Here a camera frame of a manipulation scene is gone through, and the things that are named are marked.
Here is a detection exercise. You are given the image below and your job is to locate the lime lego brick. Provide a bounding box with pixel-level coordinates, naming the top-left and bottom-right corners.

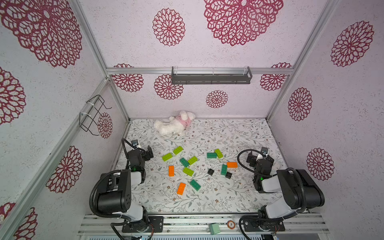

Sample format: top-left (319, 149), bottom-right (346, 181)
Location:
top-left (188, 156), bottom-right (199, 165)
top-left (173, 146), bottom-right (184, 155)
top-left (162, 153), bottom-right (173, 162)
top-left (183, 168), bottom-right (194, 177)
top-left (215, 149), bottom-right (224, 159)

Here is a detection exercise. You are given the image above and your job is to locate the dark green lego brick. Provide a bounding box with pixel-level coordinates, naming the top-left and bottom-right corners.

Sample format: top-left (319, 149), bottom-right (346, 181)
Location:
top-left (180, 158), bottom-right (190, 168)
top-left (207, 152), bottom-right (218, 159)
top-left (221, 165), bottom-right (228, 176)
top-left (190, 180), bottom-right (201, 191)

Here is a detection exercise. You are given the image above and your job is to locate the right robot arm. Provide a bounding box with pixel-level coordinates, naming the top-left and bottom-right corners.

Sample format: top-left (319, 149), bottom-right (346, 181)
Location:
top-left (237, 149), bottom-right (325, 236)

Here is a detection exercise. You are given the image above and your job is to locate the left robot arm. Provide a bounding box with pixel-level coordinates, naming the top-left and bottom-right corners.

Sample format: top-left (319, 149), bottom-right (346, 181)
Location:
top-left (89, 146), bottom-right (154, 235)

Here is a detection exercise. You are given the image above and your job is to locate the orange lego brick right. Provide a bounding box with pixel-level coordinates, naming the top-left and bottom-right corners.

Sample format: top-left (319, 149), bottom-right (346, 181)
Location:
top-left (227, 162), bottom-right (238, 168)

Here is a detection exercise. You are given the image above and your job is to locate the orange lego brick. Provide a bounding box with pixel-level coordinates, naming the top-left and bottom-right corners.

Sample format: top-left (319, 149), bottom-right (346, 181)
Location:
top-left (177, 183), bottom-right (186, 196)
top-left (227, 162), bottom-right (238, 168)
top-left (169, 166), bottom-right (175, 177)

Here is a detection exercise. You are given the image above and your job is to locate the orange lego brick left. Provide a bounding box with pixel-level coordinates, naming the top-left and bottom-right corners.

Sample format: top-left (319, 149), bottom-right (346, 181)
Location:
top-left (169, 166), bottom-right (175, 177)

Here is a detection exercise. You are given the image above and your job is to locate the black lego block left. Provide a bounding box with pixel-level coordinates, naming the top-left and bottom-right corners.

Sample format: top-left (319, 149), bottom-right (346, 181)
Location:
top-left (208, 169), bottom-right (215, 176)

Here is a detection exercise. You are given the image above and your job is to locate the orange lego brick bottom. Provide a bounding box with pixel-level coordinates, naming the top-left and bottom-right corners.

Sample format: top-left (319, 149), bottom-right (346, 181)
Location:
top-left (177, 183), bottom-right (186, 196)

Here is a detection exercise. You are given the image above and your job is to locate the dark green lego brick bottom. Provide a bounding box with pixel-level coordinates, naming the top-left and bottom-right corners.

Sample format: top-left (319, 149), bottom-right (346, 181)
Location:
top-left (190, 180), bottom-right (201, 191)

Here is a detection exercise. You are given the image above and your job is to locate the white plush toy pink shirt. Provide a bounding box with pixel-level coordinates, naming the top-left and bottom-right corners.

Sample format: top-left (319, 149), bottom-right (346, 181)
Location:
top-left (154, 111), bottom-right (196, 136)

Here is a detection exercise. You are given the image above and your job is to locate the round orange sticker disc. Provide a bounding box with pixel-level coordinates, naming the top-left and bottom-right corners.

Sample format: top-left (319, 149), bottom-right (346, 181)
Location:
top-left (227, 220), bottom-right (236, 230)

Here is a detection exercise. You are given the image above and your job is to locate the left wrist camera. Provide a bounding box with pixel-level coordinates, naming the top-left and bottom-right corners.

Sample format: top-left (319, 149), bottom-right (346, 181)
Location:
top-left (131, 140), bottom-right (141, 148)

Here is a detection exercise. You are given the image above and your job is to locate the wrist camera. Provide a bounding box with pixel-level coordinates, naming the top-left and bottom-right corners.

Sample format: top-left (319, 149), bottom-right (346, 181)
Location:
top-left (131, 140), bottom-right (141, 148)
top-left (261, 147), bottom-right (269, 155)

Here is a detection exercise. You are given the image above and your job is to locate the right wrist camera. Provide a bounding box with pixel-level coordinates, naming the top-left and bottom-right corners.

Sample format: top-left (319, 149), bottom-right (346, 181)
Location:
top-left (261, 147), bottom-right (269, 155)

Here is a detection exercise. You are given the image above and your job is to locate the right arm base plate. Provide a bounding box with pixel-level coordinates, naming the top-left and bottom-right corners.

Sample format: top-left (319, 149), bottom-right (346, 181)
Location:
top-left (242, 216), bottom-right (286, 232)

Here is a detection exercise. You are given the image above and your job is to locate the black wire wall basket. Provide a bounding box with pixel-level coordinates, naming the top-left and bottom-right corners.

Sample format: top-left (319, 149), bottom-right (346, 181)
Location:
top-left (79, 95), bottom-right (112, 136)

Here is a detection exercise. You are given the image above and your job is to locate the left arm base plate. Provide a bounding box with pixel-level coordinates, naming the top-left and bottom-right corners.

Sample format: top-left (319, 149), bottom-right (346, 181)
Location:
top-left (122, 216), bottom-right (164, 234)

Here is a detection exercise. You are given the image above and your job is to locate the green box on rail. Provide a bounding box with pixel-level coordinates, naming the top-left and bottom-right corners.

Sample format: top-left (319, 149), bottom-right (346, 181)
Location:
top-left (209, 223), bottom-right (221, 235)

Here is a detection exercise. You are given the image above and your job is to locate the dark wall shelf rack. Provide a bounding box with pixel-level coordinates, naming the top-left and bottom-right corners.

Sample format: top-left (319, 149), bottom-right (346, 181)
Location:
top-left (171, 67), bottom-right (253, 85)

